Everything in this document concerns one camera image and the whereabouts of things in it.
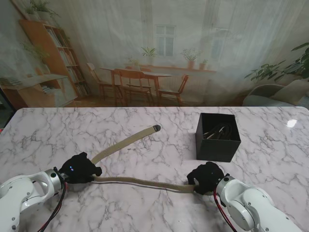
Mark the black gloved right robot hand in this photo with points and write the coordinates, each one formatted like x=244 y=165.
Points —
x=207 y=176

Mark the dark brown woven belt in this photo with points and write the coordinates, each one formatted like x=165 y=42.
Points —
x=222 y=131

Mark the black belt storage box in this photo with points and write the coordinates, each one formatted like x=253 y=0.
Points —
x=217 y=149

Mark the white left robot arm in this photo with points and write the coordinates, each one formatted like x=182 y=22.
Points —
x=26 y=195

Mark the beige woven belt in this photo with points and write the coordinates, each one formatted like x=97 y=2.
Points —
x=144 y=182

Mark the printed room backdrop cloth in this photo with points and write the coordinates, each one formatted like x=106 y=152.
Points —
x=154 y=48

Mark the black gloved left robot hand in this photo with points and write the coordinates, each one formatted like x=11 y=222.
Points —
x=79 y=169

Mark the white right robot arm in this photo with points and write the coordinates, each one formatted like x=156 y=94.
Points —
x=248 y=205

